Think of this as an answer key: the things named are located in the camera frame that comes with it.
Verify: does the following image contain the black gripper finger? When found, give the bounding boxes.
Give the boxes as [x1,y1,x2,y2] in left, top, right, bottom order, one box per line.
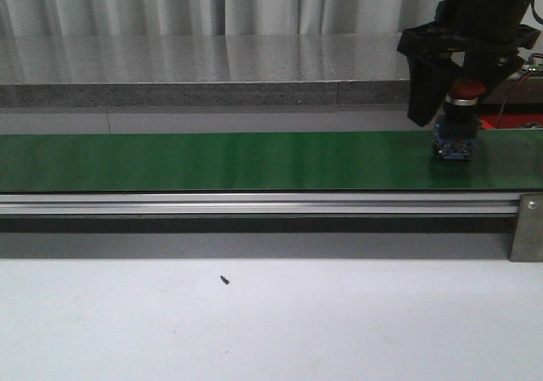
[407,53,462,126]
[462,52,524,109]

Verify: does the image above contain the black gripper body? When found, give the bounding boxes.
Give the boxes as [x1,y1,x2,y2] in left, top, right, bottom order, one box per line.
[397,0,540,60]

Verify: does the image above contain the red mushroom push button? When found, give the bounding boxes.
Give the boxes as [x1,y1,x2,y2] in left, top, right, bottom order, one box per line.
[434,78,486,160]

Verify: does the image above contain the small green circuit board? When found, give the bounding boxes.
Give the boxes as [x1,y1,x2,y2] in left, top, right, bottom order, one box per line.
[522,60,543,76]

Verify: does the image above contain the red plastic tray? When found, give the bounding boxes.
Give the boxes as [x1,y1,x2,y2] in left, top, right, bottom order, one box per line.
[479,104,542,129]

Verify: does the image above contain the green conveyor belt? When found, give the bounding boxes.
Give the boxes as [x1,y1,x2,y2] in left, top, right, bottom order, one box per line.
[1,130,542,193]

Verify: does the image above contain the grey stone counter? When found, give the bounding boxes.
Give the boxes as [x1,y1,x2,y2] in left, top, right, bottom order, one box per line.
[0,31,543,111]

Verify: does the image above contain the grey curtain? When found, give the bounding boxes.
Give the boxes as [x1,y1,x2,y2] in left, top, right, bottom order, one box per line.
[0,0,543,38]

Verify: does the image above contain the red black wire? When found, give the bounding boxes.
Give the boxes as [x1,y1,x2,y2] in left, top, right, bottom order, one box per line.
[495,53,543,131]

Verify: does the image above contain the steel conveyor end bracket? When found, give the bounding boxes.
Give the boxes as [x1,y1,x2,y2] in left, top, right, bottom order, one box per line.
[510,193,543,262]

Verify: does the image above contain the aluminium conveyor frame rail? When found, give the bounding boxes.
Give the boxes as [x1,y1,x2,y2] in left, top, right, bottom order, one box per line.
[1,192,521,216]

